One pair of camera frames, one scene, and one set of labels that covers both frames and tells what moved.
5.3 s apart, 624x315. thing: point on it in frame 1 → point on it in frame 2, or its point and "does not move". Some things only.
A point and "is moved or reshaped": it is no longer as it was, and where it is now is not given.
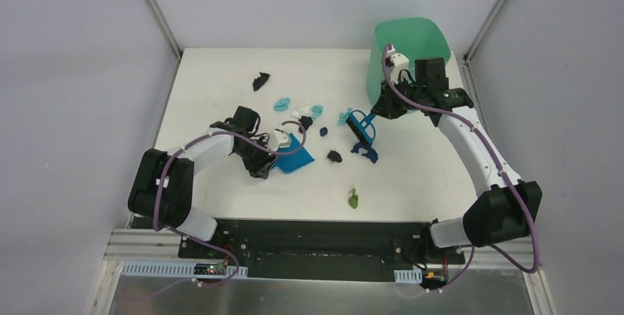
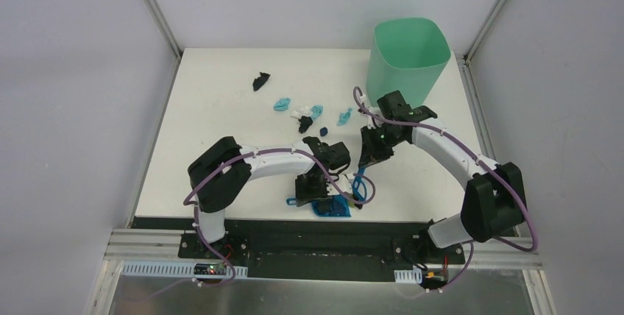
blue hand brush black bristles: (362, 126) → (359, 189)
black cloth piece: (305, 121) does not move
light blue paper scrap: (282, 104) does not move
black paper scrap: (258, 82) does not move
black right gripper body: (396, 105) → (380, 141)
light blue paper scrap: (344, 116) does not move
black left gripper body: (260, 162) → (312, 191)
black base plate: (325, 250) does not move
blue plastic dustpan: (288, 163) is moved or reshaped
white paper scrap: (302, 110) does not move
